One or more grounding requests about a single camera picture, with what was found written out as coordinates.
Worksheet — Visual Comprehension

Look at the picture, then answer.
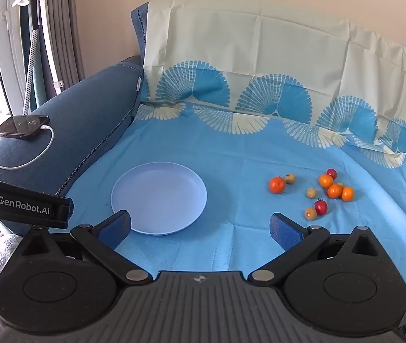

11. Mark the blue pillow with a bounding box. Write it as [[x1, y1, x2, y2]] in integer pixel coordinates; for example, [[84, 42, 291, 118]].
[[130, 3, 151, 67]]

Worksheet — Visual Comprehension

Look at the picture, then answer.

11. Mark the white charging cable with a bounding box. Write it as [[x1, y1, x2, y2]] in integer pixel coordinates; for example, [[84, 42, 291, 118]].
[[0, 125, 54, 169]]

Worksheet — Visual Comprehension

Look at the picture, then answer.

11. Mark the white window frame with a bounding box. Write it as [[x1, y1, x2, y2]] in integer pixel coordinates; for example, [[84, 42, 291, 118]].
[[0, 0, 29, 117]]

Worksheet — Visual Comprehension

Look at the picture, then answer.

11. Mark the blue fan-print bed sheet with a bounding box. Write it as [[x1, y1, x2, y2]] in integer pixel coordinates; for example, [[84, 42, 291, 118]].
[[62, 0, 406, 329]]

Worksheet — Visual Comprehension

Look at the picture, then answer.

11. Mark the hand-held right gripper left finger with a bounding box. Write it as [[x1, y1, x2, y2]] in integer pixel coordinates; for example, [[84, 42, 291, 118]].
[[19, 210, 154, 288]]

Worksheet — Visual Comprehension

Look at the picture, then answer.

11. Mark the grey curtain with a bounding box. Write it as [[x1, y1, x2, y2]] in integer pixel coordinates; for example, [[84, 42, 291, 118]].
[[41, 0, 86, 95]]

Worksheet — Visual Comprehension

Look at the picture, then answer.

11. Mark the white steamer pole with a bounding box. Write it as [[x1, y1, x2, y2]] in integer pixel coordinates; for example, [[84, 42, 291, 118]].
[[33, 0, 75, 90]]

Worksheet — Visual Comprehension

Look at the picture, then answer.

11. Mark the black smartphone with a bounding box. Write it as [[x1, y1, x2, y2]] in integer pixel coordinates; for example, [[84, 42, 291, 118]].
[[0, 115, 51, 140]]

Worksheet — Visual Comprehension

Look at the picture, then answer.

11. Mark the pale blue round plate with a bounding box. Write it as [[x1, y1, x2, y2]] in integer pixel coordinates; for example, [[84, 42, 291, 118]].
[[110, 162, 208, 236]]

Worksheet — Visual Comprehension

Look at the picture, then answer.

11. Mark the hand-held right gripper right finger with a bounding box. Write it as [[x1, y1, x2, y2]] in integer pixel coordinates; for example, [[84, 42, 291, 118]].
[[248, 212, 380, 287]]

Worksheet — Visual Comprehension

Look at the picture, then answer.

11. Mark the blue fabric sofa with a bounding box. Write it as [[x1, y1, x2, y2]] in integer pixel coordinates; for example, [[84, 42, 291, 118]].
[[0, 55, 144, 238]]

